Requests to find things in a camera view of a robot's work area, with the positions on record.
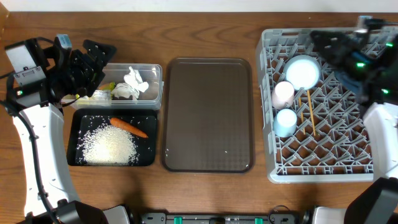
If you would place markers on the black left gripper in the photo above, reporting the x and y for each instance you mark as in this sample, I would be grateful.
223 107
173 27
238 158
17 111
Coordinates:
92 72

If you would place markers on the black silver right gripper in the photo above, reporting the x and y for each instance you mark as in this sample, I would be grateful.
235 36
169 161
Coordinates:
341 46

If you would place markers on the white paper napkin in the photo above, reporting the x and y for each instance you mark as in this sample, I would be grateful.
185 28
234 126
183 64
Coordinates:
125 90

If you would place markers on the light blue bowl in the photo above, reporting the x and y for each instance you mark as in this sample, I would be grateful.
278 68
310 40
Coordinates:
302 71

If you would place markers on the wooden chopstick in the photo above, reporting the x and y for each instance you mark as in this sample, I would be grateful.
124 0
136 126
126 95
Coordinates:
301 114
311 112

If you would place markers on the pink plastic cup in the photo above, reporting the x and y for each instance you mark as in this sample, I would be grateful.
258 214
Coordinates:
282 95

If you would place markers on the orange carrot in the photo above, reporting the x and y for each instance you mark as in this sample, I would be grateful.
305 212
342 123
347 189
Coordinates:
127 127

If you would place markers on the light blue plastic cup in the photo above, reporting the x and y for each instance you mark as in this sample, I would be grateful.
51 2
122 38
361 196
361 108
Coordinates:
285 123

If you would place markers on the dark blue plate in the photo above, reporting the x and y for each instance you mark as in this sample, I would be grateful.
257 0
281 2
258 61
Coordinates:
350 83

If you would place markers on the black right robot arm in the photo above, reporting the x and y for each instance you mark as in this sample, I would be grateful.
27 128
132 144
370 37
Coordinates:
374 82

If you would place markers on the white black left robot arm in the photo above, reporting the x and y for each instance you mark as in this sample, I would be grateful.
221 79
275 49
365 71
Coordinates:
51 196

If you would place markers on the clear plastic waste bin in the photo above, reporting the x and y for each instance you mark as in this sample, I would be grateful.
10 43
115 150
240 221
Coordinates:
115 72

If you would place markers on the grey plastic dishwasher rack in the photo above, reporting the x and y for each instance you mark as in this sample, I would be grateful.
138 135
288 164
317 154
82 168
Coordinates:
341 150

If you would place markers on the yellow green snack wrapper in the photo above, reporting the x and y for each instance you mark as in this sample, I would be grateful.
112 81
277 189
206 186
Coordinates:
102 93

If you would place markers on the black rectangular tray bin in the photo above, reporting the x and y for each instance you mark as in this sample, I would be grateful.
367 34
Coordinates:
89 119

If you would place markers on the spilled white rice pile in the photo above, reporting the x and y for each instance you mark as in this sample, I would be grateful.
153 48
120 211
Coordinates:
108 146

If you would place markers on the dark brown serving tray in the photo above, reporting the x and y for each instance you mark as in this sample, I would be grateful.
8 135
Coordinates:
208 116

